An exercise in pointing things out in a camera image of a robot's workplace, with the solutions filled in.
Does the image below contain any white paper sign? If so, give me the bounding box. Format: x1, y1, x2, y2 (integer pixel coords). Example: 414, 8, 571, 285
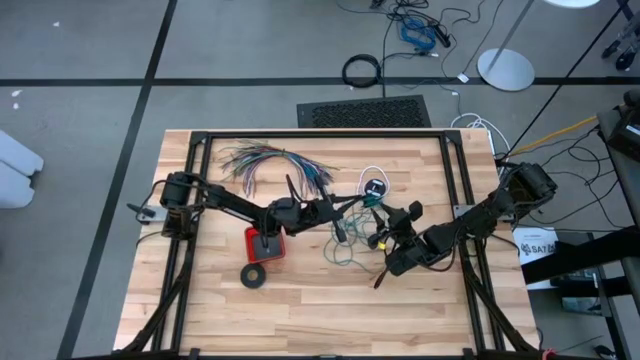
512, 227, 560, 291

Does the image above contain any black equipment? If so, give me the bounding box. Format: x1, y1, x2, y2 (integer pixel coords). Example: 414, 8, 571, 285
597, 88, 640, 166

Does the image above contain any blue floor cable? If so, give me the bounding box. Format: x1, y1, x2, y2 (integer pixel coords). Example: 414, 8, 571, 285
398, 17, 439, 51

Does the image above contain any black power strip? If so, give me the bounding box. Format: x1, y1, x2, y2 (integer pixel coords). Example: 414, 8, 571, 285
432, 24, 453, 50

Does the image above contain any black tape roll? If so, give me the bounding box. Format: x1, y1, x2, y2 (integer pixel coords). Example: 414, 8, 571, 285
239, 262, 268, 290

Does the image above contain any black thin pole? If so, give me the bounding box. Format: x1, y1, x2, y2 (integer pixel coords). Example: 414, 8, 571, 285
499, 2, 626, 161

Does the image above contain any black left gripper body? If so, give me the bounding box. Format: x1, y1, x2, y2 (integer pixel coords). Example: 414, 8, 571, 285
314, 175, 346, 226

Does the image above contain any red and black box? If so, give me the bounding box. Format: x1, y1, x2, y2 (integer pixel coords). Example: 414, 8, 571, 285
243, 225, 287, 265

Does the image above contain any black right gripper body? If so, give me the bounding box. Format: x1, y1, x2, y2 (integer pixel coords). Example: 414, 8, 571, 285
388, 200, 425, 240

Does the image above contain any black wheeled base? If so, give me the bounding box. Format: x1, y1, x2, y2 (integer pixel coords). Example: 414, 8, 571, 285
602, 27, 640, 71

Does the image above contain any grey round-base stand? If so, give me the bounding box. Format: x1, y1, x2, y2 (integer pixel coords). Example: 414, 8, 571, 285
476, 0, 536, 93

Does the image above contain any yellow floor strip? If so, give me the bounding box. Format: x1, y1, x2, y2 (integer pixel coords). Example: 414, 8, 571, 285
509, 115, 599, 156

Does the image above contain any green cord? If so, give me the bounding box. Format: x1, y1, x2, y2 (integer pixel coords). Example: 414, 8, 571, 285
322, 197, 396, 275

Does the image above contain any black beam structure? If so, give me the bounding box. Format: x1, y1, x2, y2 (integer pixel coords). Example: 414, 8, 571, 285
519, 227, 640, 360

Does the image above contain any multicoloured wire bundle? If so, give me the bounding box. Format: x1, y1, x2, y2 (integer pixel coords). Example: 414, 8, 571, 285
217, 139, 337, 199

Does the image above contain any white floor cable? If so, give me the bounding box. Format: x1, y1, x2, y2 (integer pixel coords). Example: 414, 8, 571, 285
449, 112, 512, 156

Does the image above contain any white foam block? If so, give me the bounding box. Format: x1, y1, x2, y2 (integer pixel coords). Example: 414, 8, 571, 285
0, 129, 45, 210

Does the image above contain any black floor cable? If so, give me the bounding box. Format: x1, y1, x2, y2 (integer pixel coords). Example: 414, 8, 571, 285
369, 0, 494, 99

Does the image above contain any black coiled cable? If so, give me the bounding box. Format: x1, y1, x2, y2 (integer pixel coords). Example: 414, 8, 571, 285
341, 53, 384, 90

